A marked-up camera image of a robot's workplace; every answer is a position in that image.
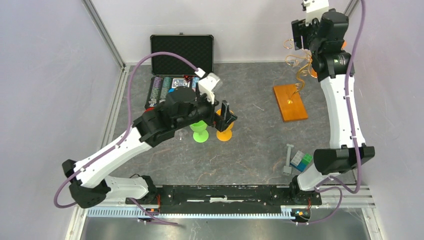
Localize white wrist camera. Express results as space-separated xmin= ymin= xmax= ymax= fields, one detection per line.
xmin=197 ymin=72 xmax=223 ymax=104
xmin=302 ymin=0 xmax=329 ymax=26

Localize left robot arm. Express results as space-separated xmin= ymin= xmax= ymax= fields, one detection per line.
xmin=62 ymin=87 xmax=237 ymax=209

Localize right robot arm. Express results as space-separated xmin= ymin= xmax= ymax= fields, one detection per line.
xmin=288 ymin=7 xmax=375 ymax=204

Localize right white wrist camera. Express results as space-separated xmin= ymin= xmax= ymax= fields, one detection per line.
xmin=302 ymin=0 xmax=329 ymax=26

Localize black poker chip case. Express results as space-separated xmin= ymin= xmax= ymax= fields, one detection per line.
xmin=144 ymin=33 xmax=215 ymax=110

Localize orange plastic wine glass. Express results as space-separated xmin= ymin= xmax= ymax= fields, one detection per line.
xmin=310 ymin=40 xmax=351 ymax=82

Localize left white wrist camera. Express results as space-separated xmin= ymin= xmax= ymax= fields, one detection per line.
xmin=197 ymin=72 xmax=223 ymax=104

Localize blue green building blocks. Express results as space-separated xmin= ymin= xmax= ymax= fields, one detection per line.
xmin=290 ymin=150 xmax=313 ymax=172

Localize wooden rack base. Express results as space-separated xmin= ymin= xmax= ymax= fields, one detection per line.
xmin=272 ymin=84 xmax=309 ymax=123

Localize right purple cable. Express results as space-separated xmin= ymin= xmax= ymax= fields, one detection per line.
xmin=294 ymin=0 xmax=367 ymax=226

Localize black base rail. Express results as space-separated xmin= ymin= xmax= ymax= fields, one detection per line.
xmin=137 ymin=184 xmax=323 ymax=215

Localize green plastic wine glass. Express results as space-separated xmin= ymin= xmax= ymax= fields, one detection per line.
xmin=189 ymin=120 xmax=209 ymax=143

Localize yellow plastic wine glass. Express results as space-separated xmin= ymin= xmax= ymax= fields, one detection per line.
xmin=213 ymin=109 xmax=238 ymax=143

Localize red plastic wine glass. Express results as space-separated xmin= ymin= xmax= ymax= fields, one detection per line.
xmin=143 ymin=107 xmax=155 ymax=114

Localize gold wire glass rack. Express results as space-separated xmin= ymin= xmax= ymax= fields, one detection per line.
xmin=285 ymin=49 xmax=318 ymax=104

